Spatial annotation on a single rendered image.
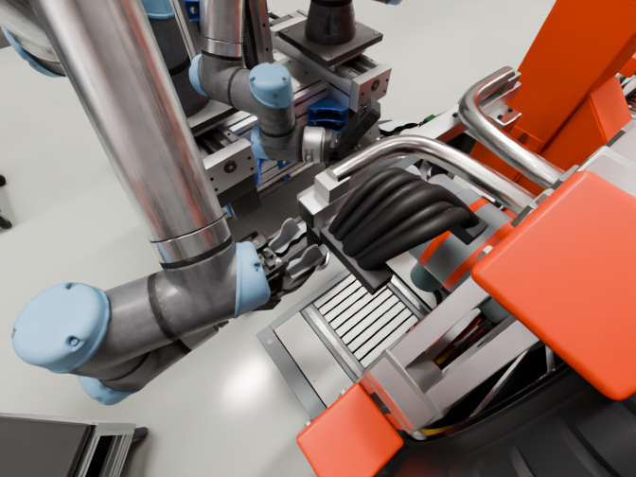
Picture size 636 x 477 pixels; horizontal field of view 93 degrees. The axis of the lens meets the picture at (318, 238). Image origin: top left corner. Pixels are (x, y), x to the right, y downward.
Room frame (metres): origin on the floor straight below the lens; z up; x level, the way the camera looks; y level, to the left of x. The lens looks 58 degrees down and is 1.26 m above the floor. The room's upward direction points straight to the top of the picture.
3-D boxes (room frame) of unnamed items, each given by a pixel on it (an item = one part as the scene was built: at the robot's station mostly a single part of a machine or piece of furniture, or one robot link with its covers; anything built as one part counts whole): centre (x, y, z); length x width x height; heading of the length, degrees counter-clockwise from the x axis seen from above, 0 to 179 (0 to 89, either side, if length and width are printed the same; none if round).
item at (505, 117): (0.45, -0.29, 0.93); 0.09 x 0.05 x 0.05; 38
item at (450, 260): (0.24, -0.23, 0.85); 0.21 x 0.14 x 0.14; 38
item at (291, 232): (0.26, 0.04, 0.85); 0.09 x 0.03 x 0.06; 138
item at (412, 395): (0.18, -0.28, 0.85); 0.54 x 0.07 x 0.54; 128
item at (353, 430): (-0.01, -0.03, 0.85); 0.09 x 0.08 x 0.07; 128
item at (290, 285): (0.19, 0.05, 0.83); 0.09 x 0.05 x 0.02; 120
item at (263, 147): (0.52, 0.08, 0.81); 0.11 x 0.08 x 0.09; 83
